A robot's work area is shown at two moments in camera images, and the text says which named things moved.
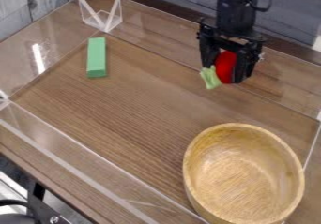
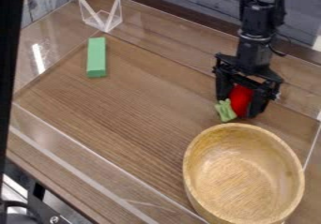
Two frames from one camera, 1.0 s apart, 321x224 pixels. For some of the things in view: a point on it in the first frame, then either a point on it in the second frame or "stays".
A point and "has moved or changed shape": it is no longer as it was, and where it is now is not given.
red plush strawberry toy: (225, 64) has moved or changed shape
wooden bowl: (244, 175) stays
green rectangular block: (95, 57) stays
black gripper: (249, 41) -> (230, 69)
